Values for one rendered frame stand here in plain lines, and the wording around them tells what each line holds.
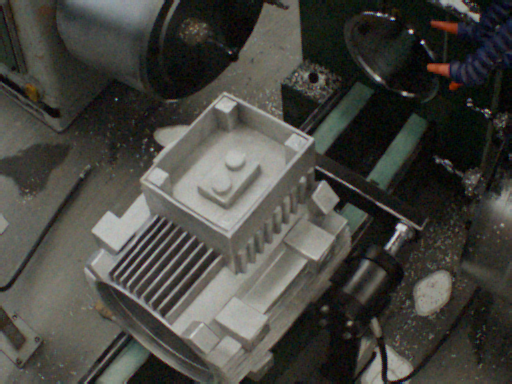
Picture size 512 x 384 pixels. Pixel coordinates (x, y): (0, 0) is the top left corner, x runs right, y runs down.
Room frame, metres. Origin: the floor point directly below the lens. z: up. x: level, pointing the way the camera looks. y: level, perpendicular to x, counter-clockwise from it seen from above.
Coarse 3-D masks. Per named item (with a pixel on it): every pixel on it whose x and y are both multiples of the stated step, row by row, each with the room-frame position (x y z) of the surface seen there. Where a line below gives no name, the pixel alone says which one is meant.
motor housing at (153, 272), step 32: (128, 224) 0.44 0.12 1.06; (160, 224) 0.41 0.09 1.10; (288, 224) 0.42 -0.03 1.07; (320, 224) 0.43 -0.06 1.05; (128, 256) 0.39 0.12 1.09; (160, 256) 0.38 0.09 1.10; (192, 256) 0.38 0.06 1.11; (256, 256) 0.39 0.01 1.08; (288, 256) 0.39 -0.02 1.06; (96, 288) 0.39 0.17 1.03; (128, 288) 0.35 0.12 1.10; (160, 288) 0.35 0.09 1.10; (192, 288) 0.35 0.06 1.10; (224, 288) 0.36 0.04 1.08; (256, 288) 0.36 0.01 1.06; (288, 288) 0.36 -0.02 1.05; (320, 288) 0.39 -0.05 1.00; (128, 320) 0.39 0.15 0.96; (160, 320) 0.32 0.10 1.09; (192, 320) 0.33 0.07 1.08; (288, 320) 0.35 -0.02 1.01; (160, 352) 0.35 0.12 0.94; (192, 352) 0.35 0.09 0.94; (224, 352) 0.30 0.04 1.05; (256, 352) 0.31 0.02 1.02
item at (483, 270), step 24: (504, 120) 0.52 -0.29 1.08; (504, 144) 0.43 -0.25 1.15; (456, 168) 0.47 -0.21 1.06; (504, 168) 0.41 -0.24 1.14; (480, 192) 0.43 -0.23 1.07; (504, 192) 0.39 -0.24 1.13; (480, 216) 0.38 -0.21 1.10; (504, 216) 0.37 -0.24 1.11; (480, 240) 0.37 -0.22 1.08; (504, 240) 0.35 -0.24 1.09; (480, 264) 0.36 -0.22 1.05; (504, 264) 0.34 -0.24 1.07; (504, 288) 0.33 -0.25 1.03
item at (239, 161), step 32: (224, 96) 0.52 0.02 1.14; (192, 128) 0.48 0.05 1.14; (224, 128) 0.50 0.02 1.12; (256, 128) 0.50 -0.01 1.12; (288, 128) 0.47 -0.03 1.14; (160, 160) 0.45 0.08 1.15; (192, 160) 0.47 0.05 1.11; (224, 160) 0.45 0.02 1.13; (256, 160) 0.46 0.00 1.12; (288, 160) 0.45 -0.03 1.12; (160, 192) 0.42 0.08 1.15; (192, 192) 0.44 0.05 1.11; (224, 192) 0.42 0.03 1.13; (256, 192) 0.43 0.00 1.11; (288, 192) 0.43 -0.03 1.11; (192, 224) 0.39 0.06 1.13; (224, 224) 0.38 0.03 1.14; (256, 224) 0.39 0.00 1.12; (224, 256) 0.37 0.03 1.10
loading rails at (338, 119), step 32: (352, 96) 0.70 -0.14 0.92; (320, 128) 0.65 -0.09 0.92; (352, 128) 0.66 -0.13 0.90; (416, 128) 0.64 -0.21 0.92; (352, 160) 0.66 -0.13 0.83; (384, 160) 0.59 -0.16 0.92; (416, 160) 0.59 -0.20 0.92; (416, 192) 0.60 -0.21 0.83; (352, 224) 0.51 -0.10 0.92; (384, 224) 0.53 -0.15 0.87; (352, 256) 0.47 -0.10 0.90; (128, 352) 0.36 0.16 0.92; (288, 352) 0.38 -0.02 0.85
